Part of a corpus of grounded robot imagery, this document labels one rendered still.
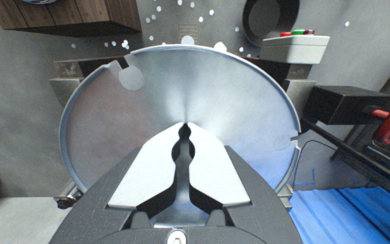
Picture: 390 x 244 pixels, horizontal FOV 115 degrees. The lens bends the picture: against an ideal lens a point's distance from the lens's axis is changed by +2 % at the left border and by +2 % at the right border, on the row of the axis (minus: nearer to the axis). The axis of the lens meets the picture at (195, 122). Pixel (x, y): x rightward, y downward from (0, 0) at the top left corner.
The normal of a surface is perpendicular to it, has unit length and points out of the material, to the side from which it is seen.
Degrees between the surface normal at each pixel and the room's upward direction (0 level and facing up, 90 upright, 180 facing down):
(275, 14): 0
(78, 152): 2
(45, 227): 90
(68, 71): 0
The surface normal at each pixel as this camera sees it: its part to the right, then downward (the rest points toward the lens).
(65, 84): 0.04, 0.48
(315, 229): 0.01, -0.88
